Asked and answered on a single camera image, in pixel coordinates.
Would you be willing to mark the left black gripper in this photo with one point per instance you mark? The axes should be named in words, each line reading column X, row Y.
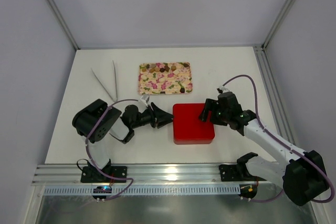
column 153, row 115

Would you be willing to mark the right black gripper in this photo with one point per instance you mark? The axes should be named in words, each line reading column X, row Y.
column 213, row 108

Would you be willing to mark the red box lid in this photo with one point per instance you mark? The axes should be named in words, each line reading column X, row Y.
column 186, row 123

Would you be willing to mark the metal serving tongs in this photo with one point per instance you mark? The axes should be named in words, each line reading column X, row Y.
column 106, row 75

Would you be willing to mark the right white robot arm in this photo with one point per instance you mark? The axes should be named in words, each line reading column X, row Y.
column 301, row 175

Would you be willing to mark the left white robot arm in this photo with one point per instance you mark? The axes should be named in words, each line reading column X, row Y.
column 98, row 120

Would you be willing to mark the red chocolate box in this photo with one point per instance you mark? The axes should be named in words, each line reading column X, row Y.
column 192, row 141

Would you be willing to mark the floral serving tray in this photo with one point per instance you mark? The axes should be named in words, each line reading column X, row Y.
column 170, row 77

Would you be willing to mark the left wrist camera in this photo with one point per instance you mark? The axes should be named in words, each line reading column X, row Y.
column 145, row 99

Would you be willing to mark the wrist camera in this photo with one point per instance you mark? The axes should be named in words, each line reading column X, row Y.
column 222, row 89
column 145, row 99

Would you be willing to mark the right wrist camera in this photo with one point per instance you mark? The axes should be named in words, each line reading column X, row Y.
column 222, row 89

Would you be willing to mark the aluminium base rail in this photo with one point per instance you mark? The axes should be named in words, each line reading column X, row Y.
column 145, row 180

